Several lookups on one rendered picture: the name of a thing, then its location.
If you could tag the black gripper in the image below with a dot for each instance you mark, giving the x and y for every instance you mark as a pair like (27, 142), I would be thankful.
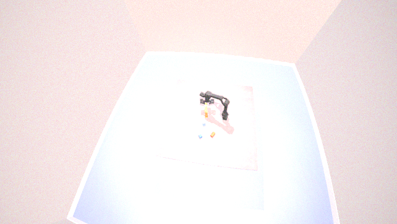
(207, 101)

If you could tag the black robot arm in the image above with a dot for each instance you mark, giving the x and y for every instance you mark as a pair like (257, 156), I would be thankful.
(207, 95)

